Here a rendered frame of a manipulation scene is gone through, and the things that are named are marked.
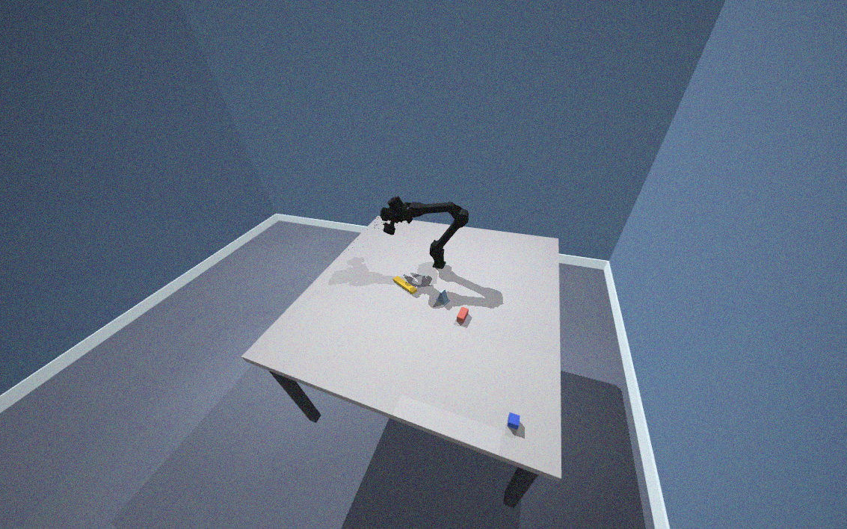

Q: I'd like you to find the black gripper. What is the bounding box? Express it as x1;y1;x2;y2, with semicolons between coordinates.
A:
383;212;402;235

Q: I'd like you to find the yellow bar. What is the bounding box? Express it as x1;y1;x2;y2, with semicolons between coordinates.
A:
393;276;417;294

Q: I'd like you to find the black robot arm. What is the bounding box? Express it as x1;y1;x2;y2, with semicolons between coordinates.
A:
381;196;469;269

